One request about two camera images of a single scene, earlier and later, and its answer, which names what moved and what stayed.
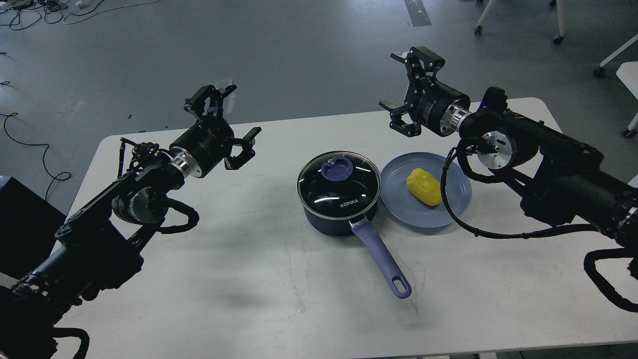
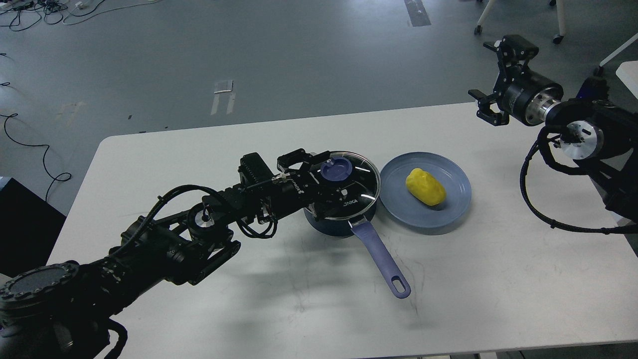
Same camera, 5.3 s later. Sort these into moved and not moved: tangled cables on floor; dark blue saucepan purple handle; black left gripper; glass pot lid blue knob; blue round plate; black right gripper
Moved: black right gripper; black left gripper
Not moved: dark blue saucepan purple handle; tangled cables on floor; blue round plate; glass pot lid blue knob
